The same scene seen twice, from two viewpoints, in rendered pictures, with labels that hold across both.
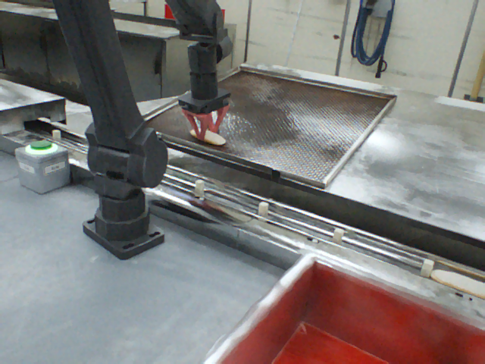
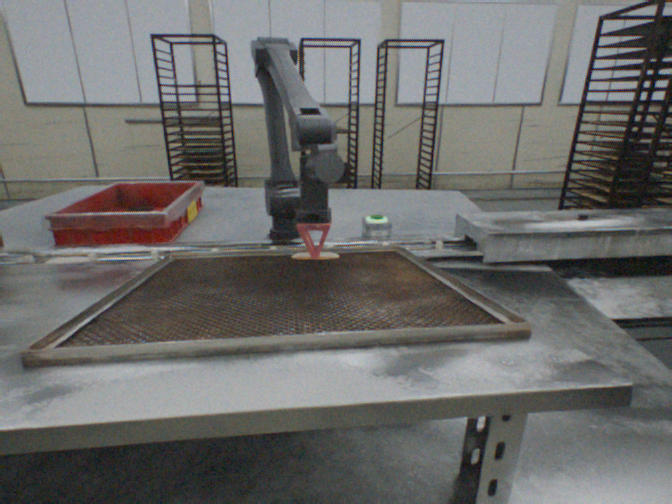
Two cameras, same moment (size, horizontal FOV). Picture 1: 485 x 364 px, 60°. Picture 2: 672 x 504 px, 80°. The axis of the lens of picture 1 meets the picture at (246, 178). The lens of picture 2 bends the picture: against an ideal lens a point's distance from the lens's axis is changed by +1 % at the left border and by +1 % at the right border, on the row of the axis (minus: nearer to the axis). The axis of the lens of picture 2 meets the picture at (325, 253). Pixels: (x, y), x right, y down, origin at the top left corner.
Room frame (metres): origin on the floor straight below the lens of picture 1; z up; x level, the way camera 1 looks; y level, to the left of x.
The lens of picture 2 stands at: (1.56, -0.33, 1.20)
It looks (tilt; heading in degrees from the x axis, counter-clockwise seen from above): 21 degrees down; 145
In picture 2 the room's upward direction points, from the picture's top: straight up
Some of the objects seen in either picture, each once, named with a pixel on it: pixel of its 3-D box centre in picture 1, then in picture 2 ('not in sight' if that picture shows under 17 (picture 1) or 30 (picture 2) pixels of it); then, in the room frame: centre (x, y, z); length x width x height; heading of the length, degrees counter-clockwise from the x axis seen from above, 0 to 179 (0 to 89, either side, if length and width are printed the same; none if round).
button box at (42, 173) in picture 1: (45, 174); (376, 238); (0.76, 0.40, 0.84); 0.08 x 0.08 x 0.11; 61
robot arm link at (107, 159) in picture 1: (125, 165); (287, 205); (0.62, 0.19, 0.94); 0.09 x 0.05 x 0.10; 164
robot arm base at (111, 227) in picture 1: (123, 214); (285, 230); (0.60, 0.20, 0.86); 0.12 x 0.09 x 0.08; 52
